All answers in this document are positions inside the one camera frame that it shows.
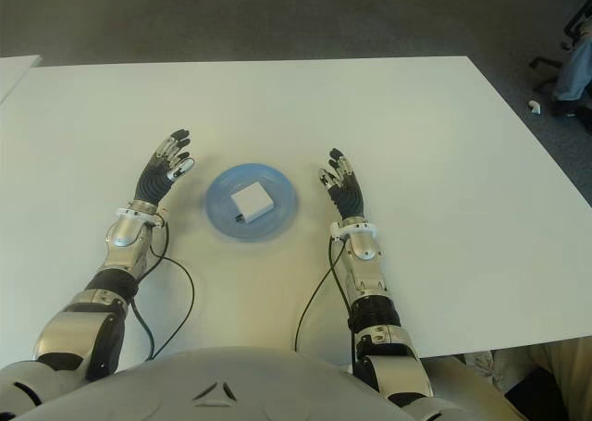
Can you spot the small white floor object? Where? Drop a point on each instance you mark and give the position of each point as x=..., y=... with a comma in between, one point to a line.
x=535, y=107

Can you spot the blue plate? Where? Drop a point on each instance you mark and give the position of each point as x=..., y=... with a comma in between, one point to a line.
x=283, y=199

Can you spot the black shoe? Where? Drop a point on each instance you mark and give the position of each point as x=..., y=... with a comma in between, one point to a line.
x=562, y=108

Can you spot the black office chair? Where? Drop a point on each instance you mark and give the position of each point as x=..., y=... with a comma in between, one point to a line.
x=546, y=63

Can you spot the white charger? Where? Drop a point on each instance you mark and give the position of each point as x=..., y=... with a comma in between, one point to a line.
x=252, y=199

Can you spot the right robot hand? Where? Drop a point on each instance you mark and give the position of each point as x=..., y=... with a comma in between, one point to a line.
x=349, y=194

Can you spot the white side table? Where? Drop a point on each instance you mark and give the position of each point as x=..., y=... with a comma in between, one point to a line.
x=14, y=71

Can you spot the grey robot torso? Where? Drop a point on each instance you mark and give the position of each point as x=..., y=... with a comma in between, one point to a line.
x=208, y=393

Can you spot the white patterned shoe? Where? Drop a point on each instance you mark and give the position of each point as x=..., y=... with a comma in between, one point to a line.
x=481, y=363

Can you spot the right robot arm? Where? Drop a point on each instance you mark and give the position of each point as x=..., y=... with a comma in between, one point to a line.
x=402, y=361

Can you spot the person in beige trousers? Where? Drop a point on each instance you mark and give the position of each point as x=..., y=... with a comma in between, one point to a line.
x=569, y=370

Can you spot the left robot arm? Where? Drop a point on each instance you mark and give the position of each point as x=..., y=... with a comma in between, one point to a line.
x=78, y=328

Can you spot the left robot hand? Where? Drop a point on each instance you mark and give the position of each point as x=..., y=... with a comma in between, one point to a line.
x=155, y=180

